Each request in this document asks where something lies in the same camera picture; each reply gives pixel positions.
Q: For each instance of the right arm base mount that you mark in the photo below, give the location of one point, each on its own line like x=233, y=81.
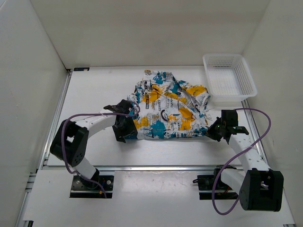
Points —
x=205, y=184

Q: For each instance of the white plastic basket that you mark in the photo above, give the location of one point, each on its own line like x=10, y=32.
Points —
x=229, y=78

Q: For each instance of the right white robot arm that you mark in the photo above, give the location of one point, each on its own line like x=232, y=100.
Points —
x=257, y=185

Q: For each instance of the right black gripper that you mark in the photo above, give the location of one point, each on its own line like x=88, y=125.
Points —
x=210, y=132

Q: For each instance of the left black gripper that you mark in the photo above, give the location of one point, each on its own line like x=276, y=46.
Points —
x=130, y=129

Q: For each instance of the patterned white shorts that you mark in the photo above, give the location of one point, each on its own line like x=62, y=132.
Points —
x=169, y=108

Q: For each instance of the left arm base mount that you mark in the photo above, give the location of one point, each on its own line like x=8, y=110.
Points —
x=81, y=188

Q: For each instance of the black corner label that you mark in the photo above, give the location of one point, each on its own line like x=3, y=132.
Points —
x=81, y=69

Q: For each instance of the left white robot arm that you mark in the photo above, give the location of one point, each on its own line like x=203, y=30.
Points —
x=70, y=142

